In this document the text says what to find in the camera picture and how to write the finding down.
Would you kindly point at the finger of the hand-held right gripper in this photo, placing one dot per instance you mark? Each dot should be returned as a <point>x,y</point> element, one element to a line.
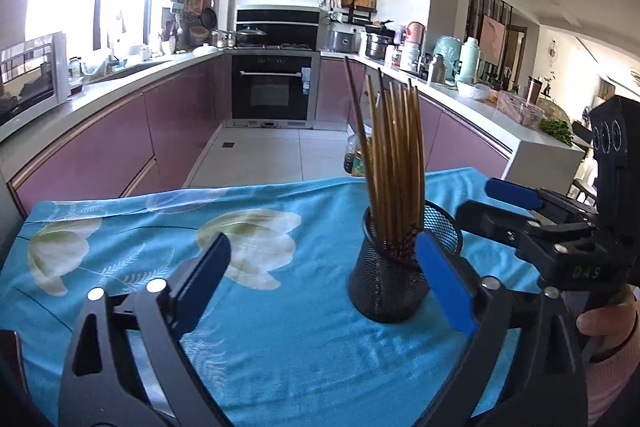
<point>485,217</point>
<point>510,192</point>

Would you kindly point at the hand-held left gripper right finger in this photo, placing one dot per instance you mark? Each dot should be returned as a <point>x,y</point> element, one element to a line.
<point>445,287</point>

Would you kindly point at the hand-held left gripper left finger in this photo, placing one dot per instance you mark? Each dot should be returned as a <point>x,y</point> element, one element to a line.
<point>200,287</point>

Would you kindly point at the black mesh pen holder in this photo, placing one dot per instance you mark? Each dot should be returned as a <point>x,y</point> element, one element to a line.
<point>385,297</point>

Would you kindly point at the bunch of wooden chopsticks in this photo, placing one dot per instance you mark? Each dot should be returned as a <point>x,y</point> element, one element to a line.
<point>395,167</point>

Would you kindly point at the person's right forearm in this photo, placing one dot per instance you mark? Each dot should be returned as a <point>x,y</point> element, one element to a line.
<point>615,382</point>

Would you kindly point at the person's right hand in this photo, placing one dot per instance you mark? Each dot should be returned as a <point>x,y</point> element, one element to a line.
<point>607,324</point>

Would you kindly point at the pink base cabinet run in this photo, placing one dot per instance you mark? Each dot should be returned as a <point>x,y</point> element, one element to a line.
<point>100,142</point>
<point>460,142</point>

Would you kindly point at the green leafy vegetables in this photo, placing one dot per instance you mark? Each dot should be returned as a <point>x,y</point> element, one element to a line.
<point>559,132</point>

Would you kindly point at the clear plastic container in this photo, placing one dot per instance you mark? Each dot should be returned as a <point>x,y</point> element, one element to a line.
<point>520,111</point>

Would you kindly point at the brown tumbler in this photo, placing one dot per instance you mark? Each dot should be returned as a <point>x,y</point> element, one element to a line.
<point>533,89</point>

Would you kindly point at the white bowl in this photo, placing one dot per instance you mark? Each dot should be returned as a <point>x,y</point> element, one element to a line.
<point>474,91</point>

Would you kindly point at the blue floral tablecloth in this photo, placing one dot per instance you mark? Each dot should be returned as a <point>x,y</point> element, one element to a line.
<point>300,357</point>

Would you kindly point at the mint green thermos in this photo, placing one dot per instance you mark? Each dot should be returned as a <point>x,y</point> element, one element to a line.
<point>470,59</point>

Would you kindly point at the cooking oil bottle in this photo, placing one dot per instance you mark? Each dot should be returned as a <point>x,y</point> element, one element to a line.
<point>356,159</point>

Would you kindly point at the steel flask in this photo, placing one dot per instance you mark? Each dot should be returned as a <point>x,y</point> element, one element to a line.
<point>436,71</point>

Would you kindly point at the mint green kettle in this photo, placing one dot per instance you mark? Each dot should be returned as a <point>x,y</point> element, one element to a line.
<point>446,54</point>

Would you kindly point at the white plastic container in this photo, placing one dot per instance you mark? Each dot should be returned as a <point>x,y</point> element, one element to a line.
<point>410,57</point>

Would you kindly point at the pink thermos pot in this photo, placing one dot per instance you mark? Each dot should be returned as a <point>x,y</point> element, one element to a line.
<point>415,32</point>

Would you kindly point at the steel stockpot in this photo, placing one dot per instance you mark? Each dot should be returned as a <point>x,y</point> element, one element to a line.
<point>380,44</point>

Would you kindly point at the black built-in oven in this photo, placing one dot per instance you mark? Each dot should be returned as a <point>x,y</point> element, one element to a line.
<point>272,89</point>

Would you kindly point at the kitchen sink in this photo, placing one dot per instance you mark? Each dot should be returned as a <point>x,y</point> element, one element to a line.
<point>125,69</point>

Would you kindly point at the white pot lid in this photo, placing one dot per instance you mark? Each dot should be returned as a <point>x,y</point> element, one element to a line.
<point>206,50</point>

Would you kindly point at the white utensil holder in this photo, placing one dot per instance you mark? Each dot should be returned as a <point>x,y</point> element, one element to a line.
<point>170,44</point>

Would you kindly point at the bamboo basket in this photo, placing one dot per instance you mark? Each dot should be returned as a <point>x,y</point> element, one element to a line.
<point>199,37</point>

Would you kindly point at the glass jar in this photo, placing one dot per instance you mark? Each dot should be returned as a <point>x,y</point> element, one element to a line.
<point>75,69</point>

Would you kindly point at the black wok with lid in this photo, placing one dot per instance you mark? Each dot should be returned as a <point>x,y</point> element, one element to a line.
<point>251,37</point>

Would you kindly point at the white microwave oven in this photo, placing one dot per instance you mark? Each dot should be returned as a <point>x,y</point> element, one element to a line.
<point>30,82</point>

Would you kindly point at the hanging black frying pan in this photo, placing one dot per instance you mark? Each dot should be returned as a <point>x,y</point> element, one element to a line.
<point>210,18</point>

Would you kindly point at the black range hood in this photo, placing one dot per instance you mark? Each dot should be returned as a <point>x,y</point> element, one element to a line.
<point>277,17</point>

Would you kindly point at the orange grater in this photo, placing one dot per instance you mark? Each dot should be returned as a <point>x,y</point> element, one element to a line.
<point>200,3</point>

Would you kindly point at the wall picture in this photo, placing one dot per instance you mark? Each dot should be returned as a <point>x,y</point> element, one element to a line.
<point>492,39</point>

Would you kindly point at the black wall shelf rack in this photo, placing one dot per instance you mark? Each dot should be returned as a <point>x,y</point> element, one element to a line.
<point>360,13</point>

